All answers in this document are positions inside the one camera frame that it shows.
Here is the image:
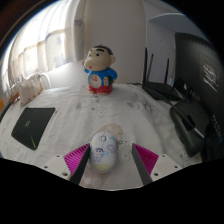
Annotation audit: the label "white cartoon-print tablecloth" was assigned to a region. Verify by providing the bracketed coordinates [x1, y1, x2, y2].
[0, 83, 204, 191]

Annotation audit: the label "black mouse pad green lines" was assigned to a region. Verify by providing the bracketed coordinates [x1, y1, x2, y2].
[10, 106, 57, 151]

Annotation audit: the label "white wall shelf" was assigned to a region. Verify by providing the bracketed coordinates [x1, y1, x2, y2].
[148, 12, 205, 35]

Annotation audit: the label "white sheer printed curtain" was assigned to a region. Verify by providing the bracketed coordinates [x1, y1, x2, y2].
[1, 0, 88, 91]

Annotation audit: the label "black router with antennas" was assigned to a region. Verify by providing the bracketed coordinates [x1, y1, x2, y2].
[142, 47, 183, 102]

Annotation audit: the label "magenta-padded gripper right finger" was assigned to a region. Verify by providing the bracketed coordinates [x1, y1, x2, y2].
[131, 142, 184, 186]

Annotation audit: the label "black computer monitor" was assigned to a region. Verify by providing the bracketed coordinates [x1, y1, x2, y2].
[169, 32, 224, 163]

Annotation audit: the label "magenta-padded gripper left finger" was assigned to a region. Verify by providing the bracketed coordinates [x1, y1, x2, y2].
[40, 143, 92, 186]

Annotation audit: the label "cartoon boy figurine clock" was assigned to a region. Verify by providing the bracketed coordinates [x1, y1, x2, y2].
[83, 44, 118, 96]

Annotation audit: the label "white cartoon-print computer mouse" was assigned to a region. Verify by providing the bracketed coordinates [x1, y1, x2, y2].
[88, 131, 120, 174]

